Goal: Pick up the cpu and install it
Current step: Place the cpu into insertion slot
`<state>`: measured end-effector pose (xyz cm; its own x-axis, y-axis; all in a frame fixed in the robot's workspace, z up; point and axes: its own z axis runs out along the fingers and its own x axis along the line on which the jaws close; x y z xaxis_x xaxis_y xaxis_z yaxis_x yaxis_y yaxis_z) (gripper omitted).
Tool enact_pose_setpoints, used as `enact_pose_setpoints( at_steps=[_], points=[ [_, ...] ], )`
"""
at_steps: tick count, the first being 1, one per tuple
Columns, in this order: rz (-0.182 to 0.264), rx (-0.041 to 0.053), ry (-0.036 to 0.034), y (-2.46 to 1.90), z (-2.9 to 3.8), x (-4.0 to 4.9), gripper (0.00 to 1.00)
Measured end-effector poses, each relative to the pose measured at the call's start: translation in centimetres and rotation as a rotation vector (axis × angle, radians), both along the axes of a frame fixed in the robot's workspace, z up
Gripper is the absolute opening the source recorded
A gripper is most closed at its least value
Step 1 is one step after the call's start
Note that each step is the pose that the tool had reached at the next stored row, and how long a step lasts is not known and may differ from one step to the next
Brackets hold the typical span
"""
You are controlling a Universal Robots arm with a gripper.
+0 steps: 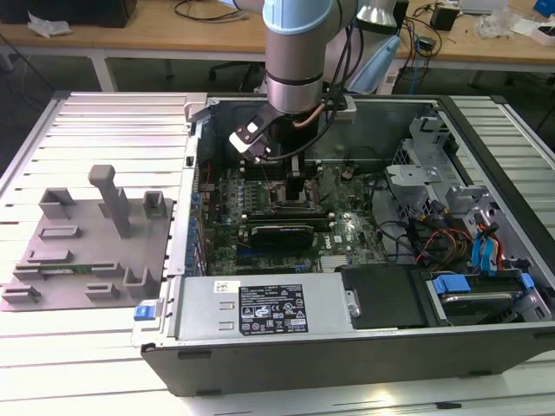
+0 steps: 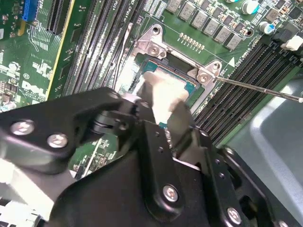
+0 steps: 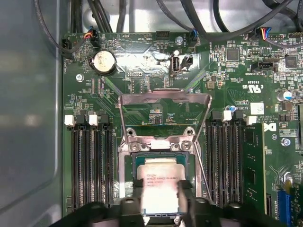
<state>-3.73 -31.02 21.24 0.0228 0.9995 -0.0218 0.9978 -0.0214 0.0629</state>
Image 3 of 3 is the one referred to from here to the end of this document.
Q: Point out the black RAM slot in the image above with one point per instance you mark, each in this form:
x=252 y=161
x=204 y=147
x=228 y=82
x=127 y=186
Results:
x=76 y=165
x=211 y=165
x=97 y=165
x=222 y=165
x=87 y=165
x=108 y=165
x=233 y=165

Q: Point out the internal USB port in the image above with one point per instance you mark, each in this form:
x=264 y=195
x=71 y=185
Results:
x=175 y=65

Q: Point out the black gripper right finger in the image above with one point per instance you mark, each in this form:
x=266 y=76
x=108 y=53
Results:
x=189 y=212

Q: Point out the silver square CPU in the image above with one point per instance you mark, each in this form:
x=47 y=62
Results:
x=161 y=175

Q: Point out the black grey PC case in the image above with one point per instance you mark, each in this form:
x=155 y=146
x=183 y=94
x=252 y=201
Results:
x=28 y=118

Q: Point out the green motherboard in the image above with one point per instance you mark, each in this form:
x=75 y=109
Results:
x=201 y=71

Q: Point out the white sticker label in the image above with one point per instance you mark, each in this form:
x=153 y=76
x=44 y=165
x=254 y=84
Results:
x=257 y=109

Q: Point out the green RAM stick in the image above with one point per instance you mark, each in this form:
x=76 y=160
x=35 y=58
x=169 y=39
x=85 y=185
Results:
x=254 y=165

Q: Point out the blue expansion slot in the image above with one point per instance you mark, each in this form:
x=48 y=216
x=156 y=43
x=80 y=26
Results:
x=284 y=208

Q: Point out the silver board screw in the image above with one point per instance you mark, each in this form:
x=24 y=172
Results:
x=178 y=40
x=79 y=77
x=285 y=142

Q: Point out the CPU socket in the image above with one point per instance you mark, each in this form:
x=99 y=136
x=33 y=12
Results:
x=123 y=170

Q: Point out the small silver capacitor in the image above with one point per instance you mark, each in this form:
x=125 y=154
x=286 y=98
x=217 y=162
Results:
x=230 y=108

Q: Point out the metal socket cover frame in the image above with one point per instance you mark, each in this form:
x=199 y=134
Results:
x=165 y=95

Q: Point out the metal socket locking lever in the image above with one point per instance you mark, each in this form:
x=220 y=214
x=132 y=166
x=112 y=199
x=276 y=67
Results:
x=204 y=176

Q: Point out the square black chip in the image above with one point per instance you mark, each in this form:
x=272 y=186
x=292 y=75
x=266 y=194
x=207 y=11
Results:
x=291 y=61
x=232 y=54

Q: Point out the large silver capacitor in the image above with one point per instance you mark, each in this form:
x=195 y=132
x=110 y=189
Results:
x=284 y=95

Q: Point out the round coin battery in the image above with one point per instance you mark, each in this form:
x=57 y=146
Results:
x=104 y=62

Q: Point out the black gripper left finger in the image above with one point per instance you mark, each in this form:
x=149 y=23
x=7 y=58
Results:
x=132 y=212

